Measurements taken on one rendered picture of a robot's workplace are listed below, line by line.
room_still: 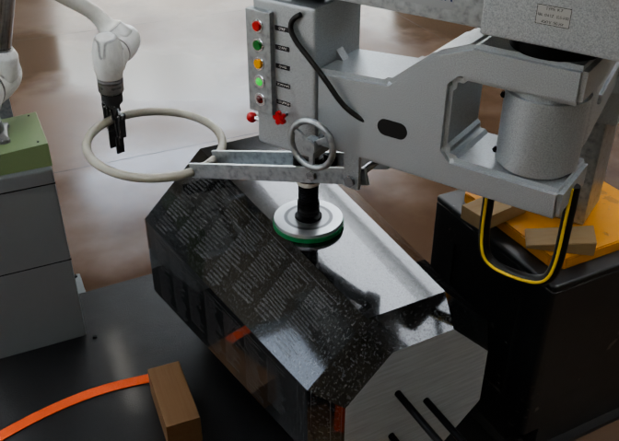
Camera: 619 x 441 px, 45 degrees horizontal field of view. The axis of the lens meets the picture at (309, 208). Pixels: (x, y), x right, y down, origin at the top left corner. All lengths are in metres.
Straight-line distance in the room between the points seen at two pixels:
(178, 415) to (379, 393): 0.90
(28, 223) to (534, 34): 1.97
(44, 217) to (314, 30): 1.43
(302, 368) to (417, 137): 0.69
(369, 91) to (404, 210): 2.16
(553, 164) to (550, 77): 0.21
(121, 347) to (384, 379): 1.45
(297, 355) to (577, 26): 1.10
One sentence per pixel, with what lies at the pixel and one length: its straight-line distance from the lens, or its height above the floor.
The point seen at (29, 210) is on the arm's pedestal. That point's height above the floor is 0.65.
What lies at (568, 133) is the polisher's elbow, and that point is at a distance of 1.74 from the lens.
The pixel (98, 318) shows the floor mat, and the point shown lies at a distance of 3.34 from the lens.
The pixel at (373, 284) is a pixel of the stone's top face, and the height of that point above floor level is 0.83.
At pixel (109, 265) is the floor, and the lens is 3.66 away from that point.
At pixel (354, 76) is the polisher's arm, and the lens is 1.90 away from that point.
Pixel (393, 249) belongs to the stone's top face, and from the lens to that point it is 2.22.
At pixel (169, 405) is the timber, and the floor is 0.14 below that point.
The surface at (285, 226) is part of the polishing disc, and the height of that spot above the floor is 0.85.
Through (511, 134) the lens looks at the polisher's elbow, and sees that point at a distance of 1.75.
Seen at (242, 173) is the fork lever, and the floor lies 0.97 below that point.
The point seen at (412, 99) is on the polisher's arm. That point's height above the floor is 1.37.
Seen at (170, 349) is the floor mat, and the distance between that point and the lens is 3.12.
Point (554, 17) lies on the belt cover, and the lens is 1.59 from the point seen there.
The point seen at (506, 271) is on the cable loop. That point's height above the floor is 0.92.
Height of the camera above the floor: 2.09
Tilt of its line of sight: 32 degrees down
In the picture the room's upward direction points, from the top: straight up
